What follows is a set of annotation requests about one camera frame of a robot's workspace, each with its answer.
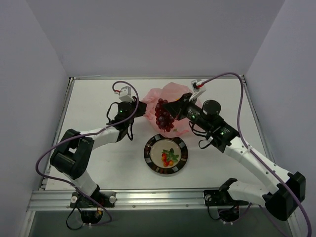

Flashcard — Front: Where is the dark red grape bunch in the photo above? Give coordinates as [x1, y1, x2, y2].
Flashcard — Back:
[155, 98, 175, 132]

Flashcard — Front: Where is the pink plastic bag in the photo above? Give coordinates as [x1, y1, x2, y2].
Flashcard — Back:
[141, 82, 192, 138]

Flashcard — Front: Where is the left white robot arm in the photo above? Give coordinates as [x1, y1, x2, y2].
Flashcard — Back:
[50, 98, 147, 207]

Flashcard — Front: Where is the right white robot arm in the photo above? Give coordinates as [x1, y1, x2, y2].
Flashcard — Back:
[162, 93, 306, 221]

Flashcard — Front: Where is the black rimmed ceramic plate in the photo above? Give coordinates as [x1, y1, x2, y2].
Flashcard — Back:
[144, 134, 188, 175]

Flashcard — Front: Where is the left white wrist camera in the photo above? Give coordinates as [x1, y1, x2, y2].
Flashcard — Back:
[114, 86, 134, 102]

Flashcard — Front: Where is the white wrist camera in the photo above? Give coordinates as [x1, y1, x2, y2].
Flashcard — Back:
[114, 86, 134, 102]
[190, 79, 206, 100]

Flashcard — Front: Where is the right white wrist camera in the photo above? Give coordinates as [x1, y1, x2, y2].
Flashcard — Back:
[190, 79, 206, 100]

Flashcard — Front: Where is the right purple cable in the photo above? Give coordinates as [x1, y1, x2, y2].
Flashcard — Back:
[197, 72, 312, 237]

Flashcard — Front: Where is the purple cable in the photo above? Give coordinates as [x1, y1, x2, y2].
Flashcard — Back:
[197, 72, 312, 237]
[36, 80, 139, 226]

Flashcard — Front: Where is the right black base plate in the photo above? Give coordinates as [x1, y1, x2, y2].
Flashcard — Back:
[203, 189, 249, 206]

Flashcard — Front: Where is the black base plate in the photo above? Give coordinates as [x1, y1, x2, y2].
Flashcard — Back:
[203, 189, 249, 206]
[69, 191, 117, 208]

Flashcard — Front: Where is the aluminium front rail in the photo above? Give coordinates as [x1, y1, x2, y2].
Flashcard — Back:
[27, 188, 264, 211]

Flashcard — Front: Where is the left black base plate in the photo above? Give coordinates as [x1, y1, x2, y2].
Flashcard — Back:
[69, 191, 117, 208]

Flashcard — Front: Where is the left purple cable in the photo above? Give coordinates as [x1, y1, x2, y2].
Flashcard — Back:
[36, 80, 139, 226]

